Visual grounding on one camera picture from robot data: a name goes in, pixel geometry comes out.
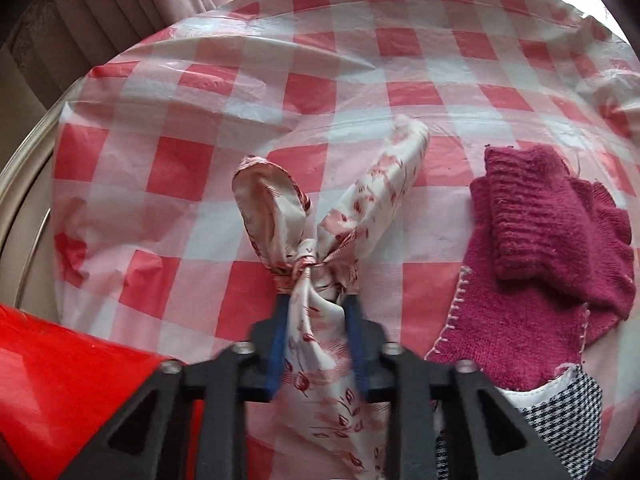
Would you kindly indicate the red white checkered tablecloth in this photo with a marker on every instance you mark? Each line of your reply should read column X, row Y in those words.
column 200, row 110

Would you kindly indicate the white dresser with silver trim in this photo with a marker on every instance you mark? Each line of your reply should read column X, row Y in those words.
column 20, row 220

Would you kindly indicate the magenta knit cloth white stitching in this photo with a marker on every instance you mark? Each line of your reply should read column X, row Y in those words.
column 500, row 340

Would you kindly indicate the houndstooth face mask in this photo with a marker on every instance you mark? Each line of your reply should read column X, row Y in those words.
column 565, row 420

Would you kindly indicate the magenta knit glove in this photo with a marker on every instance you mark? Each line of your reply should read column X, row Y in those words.
column 540, row 220

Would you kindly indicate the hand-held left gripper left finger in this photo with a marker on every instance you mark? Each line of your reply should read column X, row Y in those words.
column 277, row 355

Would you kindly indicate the red thermos jug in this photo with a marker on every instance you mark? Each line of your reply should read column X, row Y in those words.
column 65, row 390

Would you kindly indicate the white floral silk scarf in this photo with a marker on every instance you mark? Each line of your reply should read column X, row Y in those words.
column 380, row 180

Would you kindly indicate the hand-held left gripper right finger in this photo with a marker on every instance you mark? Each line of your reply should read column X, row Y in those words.
column 356, row 345

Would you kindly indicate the pink pleated curtain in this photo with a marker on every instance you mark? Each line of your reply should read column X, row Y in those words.
column 100, row 10

